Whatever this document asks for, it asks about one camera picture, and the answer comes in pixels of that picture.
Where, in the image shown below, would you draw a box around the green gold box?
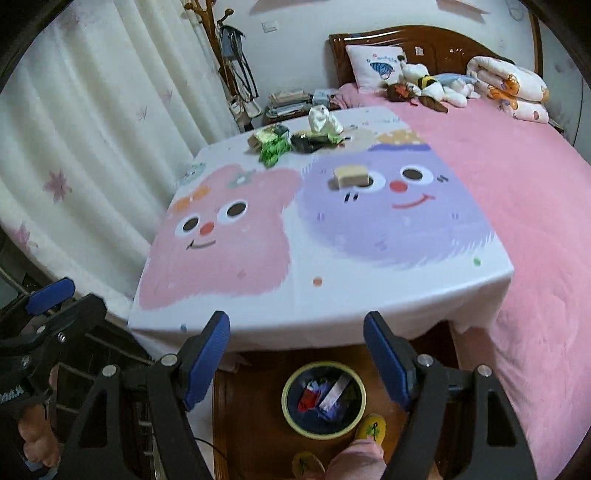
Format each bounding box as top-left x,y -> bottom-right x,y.
247,123 -> 290,151

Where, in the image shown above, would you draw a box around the white paper bag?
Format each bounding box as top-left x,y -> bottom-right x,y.
308,105 -> 344,136

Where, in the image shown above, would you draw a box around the green cracker snack wrapper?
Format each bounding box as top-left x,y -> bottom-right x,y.
290,131 -> 345,154

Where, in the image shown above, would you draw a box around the round trash bin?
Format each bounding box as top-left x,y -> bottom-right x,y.
280,361 -> 368,441

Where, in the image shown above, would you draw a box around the person's left hand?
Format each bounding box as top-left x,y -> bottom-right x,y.
18,404 -> 60,468

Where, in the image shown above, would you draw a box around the yellow slipper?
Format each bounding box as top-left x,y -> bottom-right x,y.
355,413 -> 387,445

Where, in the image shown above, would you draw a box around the cartoon printed table cloth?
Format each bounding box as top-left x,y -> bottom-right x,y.
128,107 -> 514,356

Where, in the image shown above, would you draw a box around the cream floral curtain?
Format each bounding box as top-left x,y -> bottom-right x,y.
1,1 -> 238,320

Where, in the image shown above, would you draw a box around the pink bed sheet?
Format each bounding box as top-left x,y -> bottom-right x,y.
331,82 -> 591,480

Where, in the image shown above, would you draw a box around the dark wooden nightstand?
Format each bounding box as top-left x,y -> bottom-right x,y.
263,110 -> 310,127

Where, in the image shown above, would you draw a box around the stack of books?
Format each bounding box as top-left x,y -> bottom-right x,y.
266,90 -> 311,118

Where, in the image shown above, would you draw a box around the plush toy pile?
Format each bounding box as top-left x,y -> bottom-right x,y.
382,55 -> 481,113

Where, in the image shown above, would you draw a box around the light blue tissue box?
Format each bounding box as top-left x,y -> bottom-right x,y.
311,88 -> 338,108

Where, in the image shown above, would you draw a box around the wooden coat rack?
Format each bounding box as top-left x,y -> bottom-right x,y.
183,0 -> 242,135

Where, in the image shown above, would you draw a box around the folded floral quilt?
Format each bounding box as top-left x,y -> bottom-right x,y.
467,56 -> 550,124

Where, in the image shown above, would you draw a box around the hanging handbags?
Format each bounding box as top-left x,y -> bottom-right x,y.
217,23 -> 263,126

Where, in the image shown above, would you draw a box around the white embroidered pillow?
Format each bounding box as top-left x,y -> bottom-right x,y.
346,45 -> 407,92

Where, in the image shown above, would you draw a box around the wooden headboard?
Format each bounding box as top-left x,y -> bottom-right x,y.
328,25 -> 514,86

